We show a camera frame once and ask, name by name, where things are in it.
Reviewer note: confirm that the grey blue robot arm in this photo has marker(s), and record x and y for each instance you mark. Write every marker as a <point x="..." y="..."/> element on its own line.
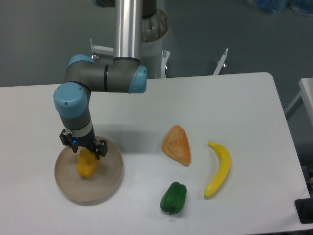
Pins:
<point x="83" y="76"/>

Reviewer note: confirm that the orange toy pastry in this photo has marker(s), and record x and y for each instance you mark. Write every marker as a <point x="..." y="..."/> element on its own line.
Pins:
<point x="176" y="146"/>

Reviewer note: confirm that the yellow toy banana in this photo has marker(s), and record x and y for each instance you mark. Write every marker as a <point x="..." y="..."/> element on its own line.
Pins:
<point x="225" y="163"/>

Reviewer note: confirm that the white stand leg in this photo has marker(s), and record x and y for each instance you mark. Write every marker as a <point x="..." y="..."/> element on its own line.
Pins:
<point x="221" y="64"/>
<point x="98" y="51"/>

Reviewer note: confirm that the blue plastic bag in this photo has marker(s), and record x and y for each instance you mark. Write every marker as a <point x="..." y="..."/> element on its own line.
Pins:
<point x="303" y="7"/>

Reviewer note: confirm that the round beige plate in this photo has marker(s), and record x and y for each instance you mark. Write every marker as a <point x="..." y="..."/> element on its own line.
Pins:
<point x="96" y="188"/>

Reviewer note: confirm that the white side table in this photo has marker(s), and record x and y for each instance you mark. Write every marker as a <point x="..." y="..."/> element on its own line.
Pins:
<point x="304" y="96"/>

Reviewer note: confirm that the white right stand leg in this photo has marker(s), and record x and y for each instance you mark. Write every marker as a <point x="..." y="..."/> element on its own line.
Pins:
<point x="221" y="64"/>

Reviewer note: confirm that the green toy bell pepper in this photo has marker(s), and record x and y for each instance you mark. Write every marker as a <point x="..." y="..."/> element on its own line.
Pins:
<point x="174" y="198"/>

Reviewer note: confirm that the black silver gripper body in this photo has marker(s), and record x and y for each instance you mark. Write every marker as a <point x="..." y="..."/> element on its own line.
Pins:
<point x="84" y="136"/>

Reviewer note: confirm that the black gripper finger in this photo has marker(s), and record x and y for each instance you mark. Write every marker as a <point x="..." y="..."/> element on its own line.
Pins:
<point x="99" y="148"/>
<point x="69" y="140"/>

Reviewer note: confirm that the white left stand leg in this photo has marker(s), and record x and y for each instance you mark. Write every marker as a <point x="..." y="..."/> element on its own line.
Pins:
<point x="98" y="51"/>

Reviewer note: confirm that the yellow toy bell pepper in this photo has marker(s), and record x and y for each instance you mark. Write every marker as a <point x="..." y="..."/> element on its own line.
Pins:
<point x="87" y="163"/>

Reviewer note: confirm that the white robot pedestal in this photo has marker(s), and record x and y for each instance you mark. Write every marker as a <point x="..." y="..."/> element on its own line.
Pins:
<point x="154" y="31"/>

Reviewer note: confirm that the black device at edge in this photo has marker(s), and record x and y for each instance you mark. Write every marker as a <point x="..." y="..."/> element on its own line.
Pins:
<point x="304" y="208"/>

